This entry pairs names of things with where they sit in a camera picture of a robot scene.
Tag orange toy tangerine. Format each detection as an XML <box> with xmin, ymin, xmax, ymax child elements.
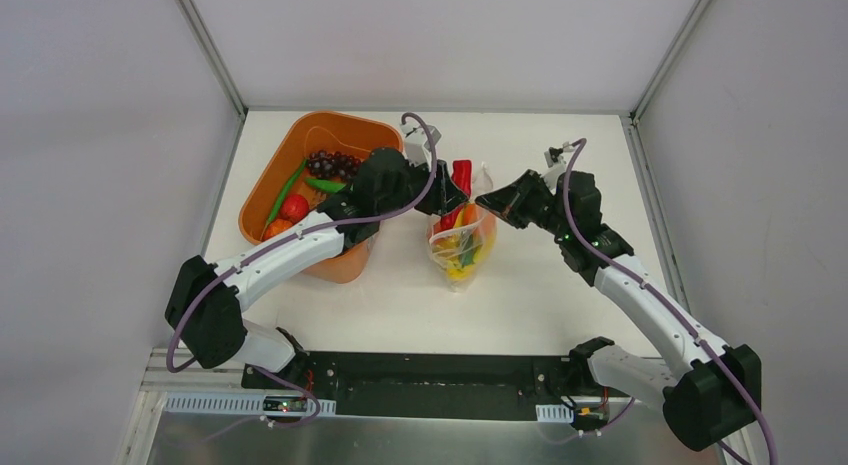
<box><xmin>459</xmin><ymin>203</ymin><xmax>479</xmax><ymax>226</ymax></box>

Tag long red toy chili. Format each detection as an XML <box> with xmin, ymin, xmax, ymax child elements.
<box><xmin>439</xmin><ymin>159</ymin><xmax>473</xmax><ymax>231</ymax></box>

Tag clear zip top bag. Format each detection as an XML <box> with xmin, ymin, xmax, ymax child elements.
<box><xmin>426</xmin><ymin>162</ymin><xmax>497</xmax><ymax>293</ymax></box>

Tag yellow banana bunch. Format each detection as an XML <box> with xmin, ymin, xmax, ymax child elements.
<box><xmin>445</xmin><ymin>236</ymin><xmax>495</xmax><ymax>282</ymax></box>

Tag red toy strawberry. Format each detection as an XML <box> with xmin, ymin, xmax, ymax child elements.
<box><xmin>278</xmin><ymin>193</ymin><xmax>310</xmax><ymax>224</ymax></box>

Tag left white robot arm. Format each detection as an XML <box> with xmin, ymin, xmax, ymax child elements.
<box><xmin>164</xmin><ymin>148</ymin><xmax>469</xmax><ymax>390</ymax></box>

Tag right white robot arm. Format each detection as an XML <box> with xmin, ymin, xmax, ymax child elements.
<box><xmin>475</xmin><ymin>170</ymin><xmax>762</xmax><ymax>451</ymax></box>

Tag dark purple toy grapes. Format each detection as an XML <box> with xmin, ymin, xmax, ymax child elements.
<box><xmin>306</xmin><ymin>150</ymin><xmax>362</xmax><ymax>182</ymax></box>

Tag orange plastic bin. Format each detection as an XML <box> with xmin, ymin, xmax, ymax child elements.
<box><xmin>239</xmin><ymin>111</ymin><xmax>403</xmax><ymax>245</ymax></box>

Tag green toy chili pepper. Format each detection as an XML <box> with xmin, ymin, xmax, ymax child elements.
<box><xmin>265</xmin><ymin>158</ymin><xmax>308</xmax><ymax>227</ymax></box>

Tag orange bumpy toy fruit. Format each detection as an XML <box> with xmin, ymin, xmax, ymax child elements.
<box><xmin>262</xmin><ymin>218</ymin><xmax>293</xmax><ymax>241</ymax></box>

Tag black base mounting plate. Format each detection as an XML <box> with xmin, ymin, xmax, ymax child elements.
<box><xmin>277</xmin><ymin>351</ymin><xmax>618</xmax><ymax>421</ymax></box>

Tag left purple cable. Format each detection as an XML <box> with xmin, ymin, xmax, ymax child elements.
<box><xmin>165</xmin><ymin>112</ymin><xmax>440</xmax><ymax>375</ymax></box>

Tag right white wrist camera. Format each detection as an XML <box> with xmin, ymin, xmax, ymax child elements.
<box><xmin>544</xmin><ymin>143</ymin><xmax>574</xmax><ymax>182</ymax></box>

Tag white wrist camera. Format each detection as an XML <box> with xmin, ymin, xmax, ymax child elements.
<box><xmin>544</xmin><ymin>143</ymin><xmax>574</xmax><ymax>182</ymax></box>
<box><xmin>400</xmin><ymin>121</ymin><xmax>442</xmax><ymax>166</ymax></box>

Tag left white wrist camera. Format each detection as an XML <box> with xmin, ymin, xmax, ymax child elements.
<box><xmin>400</xmin><ymin>121</ymin><xmax>442</xmax><ymax>166</ymax></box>

